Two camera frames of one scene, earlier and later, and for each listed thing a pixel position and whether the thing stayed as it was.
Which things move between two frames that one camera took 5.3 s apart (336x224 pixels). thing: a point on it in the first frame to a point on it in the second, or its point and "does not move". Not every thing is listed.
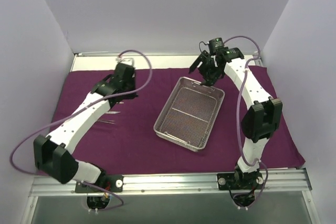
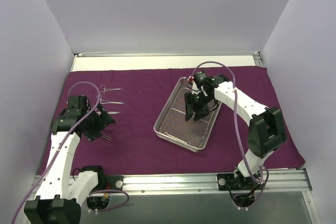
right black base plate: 240,181 does not move
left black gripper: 127,94 to 100,123
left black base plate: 111,183 does not move
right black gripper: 207,67 to 196,99
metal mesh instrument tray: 188,116 does not move
